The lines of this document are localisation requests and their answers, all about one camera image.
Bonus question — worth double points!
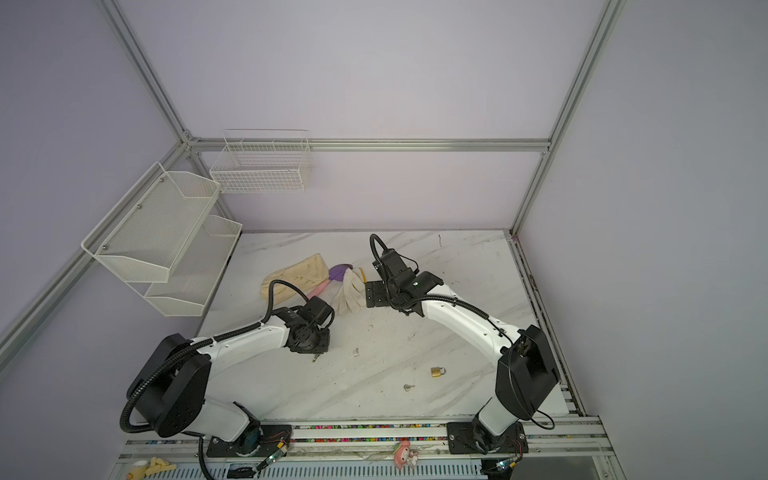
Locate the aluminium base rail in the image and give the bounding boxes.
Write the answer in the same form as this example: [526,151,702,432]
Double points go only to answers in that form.
[107,416,616,480]

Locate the white mesh two-tier shelf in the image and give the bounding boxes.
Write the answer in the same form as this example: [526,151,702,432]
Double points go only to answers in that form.
[81,163,242,317]

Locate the purple trowel pink handle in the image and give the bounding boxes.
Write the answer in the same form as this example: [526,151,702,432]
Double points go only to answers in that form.
[307,264,353,298]

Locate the pink toy figure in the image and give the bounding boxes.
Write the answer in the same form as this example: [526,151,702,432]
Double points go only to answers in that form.
[393,440,418,470]

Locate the white knit glove yellow cuff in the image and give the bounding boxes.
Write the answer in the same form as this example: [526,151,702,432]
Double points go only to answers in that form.
[331,268,367,316]

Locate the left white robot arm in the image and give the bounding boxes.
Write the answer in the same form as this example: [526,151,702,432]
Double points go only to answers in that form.
[119,280,335,448]

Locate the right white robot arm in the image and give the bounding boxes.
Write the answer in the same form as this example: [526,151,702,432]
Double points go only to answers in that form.
[365,234,560,455]

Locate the white wire basket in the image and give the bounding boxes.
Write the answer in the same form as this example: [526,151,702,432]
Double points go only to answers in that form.
[210,129,313,194]

